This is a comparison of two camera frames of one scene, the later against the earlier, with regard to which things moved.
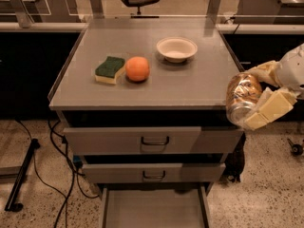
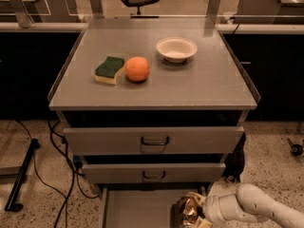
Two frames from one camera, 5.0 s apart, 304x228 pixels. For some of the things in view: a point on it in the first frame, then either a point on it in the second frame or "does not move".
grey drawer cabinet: [142, 104] does not move
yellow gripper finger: [266, 71] -> [199, 198]
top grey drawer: [153, 141] does not move
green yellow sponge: [107, 71] does not move
